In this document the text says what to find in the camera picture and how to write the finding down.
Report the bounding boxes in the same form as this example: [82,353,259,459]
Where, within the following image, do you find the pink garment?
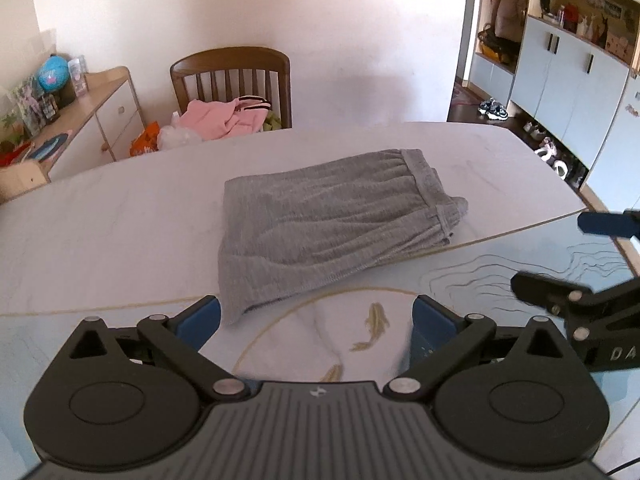
[177,95,273,142]

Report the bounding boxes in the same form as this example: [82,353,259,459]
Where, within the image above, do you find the wooden sideboard with white drawers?
[0,66,146,201]

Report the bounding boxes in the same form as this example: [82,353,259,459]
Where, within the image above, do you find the white cabinet with black handles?
[507,15,632,177]

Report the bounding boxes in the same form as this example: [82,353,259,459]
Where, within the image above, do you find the orange snack bag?
[129,121,162,157]

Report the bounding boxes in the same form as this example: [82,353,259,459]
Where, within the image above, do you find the white plastic bag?
[157,112,203,151]

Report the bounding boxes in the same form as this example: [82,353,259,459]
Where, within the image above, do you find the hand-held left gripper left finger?
[67,295,248,402]

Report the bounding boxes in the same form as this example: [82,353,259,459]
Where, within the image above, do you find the brown yellow bag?
[477,22,521,63]

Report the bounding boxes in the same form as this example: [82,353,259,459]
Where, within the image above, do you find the round blue pad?
[30,134,68,158]

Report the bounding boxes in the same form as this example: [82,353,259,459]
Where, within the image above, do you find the pair of black white sneakers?
[478,98,509,122]

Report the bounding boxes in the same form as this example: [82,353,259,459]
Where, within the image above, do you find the low white cabinet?
[470,52,517,106]

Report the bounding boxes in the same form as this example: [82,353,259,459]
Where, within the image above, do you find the wooden chair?
[169,47,293,131]

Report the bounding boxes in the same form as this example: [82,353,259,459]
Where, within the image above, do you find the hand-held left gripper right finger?
[382,295,573,403]

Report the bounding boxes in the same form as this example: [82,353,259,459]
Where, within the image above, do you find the light wooden box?
[0,157,51,201]

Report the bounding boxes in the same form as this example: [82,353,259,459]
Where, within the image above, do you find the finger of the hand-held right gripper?
[576,209,640,241]
[510,271,640,346]

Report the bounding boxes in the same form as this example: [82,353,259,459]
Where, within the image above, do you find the hanging coat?
[492,0,533,41]

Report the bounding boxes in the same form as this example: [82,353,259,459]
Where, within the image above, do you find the grey pants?
[217,147,470,328]

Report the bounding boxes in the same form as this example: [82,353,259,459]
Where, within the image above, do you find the acrylic picture stand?
[10,77,43,136]

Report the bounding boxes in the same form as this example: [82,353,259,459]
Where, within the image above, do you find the blue globe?
[37,55,71,95]

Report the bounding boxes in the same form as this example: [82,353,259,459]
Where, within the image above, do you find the clear plastic box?
[67,56,90,96]

